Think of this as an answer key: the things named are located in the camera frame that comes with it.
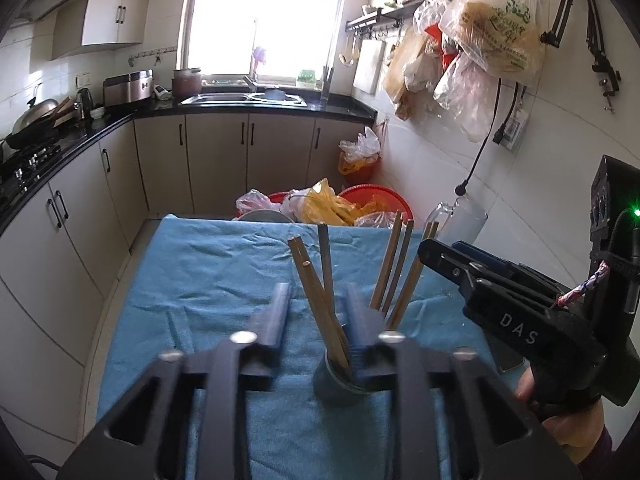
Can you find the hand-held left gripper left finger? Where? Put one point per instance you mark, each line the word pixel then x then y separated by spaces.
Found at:
pixel 275 315

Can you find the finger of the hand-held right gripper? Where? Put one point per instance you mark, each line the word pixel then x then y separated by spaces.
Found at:
pixel 485 260
pixel 442 260

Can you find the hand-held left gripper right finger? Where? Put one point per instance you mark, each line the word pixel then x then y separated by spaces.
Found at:
pixel 357 330

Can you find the dark grey chopstick holder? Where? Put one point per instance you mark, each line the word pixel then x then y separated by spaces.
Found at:
pixel 330 385

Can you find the person's right forearm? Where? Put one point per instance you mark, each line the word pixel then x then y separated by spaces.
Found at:
pixel 607 447

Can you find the person's right hand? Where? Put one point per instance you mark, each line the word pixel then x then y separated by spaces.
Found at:
pixel 570 425

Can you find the large glass mug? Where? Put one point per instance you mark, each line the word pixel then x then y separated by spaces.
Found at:
pixel 462 220

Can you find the blue tablecloth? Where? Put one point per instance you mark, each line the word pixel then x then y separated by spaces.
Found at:
pixel 210 270

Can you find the red plastic basin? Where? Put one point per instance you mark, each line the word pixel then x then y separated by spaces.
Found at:
pixel 380 195
pixel 277 195

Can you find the grey round basin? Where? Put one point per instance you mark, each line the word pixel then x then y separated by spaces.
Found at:
pixel 265 217

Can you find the pink white plastic bag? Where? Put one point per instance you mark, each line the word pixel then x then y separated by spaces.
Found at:
pixel 255 202

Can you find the yellow plastic bag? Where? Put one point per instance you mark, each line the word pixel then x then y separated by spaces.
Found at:
pixel 325 207

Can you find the trash bin with plastic bags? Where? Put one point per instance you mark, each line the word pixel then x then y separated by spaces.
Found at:
pixel 357 157

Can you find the hanging badge card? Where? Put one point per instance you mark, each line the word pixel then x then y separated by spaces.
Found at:
pixel 515 130

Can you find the beige lower kitchen cabinets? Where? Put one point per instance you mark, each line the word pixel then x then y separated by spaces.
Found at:
pixel 215 160

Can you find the beige kitchen cabinets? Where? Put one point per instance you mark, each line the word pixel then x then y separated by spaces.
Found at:
pixel 115 15
pixel 215 160

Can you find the hanging cutting board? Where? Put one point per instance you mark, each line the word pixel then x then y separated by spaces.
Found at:
pixel 369 67

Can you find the counter utensil holder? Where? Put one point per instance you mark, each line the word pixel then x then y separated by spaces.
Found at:
pixel 327 85

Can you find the blue bowl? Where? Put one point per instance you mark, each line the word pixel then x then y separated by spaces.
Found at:
pixel 275 94

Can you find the stainless steel sink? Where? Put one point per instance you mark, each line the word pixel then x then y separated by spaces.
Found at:
pixel 225 99

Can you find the hanging ladle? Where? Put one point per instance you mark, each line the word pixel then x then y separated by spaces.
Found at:
pixel 344 56
pixel 354 56

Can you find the cluster of hanging plastic bags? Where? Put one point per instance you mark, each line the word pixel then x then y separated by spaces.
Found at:
pixel 490 35

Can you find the green and white container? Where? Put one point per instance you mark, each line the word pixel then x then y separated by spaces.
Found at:
pixel 307 77

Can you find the sink faucet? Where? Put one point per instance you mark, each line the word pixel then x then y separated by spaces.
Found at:
pixel 250 82

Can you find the brown clay pot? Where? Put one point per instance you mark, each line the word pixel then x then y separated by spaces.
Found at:
pixel 186 85

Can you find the black kitchen countertop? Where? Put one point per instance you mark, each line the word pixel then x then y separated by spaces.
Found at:
pixel 115 122

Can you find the small white appliance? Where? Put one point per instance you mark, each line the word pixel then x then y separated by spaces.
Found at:
pixel 160 92

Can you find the pink hanging cloth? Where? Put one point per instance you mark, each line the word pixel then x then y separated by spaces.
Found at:
pixel 259 57

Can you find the stainless steel appliance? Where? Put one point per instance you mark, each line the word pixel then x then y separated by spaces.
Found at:
pixel 127 89

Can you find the electric kettle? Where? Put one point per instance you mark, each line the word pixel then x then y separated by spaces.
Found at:
pixel 84 105

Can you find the gas stove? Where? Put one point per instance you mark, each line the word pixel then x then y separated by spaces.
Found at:
pixel 30 162

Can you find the dark frying pan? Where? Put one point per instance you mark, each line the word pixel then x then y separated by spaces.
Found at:
pixel 27 139

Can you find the kitchen window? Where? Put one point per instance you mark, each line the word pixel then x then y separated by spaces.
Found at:
pixel 265 10

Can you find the metal wok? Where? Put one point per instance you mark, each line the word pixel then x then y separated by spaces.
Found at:
pixel 35 116

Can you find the beige upper kitchen cabinets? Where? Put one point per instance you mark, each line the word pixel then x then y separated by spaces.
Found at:
pixel 115 15

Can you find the metal wall shelf rack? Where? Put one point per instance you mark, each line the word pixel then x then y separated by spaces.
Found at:
pixel 380 16

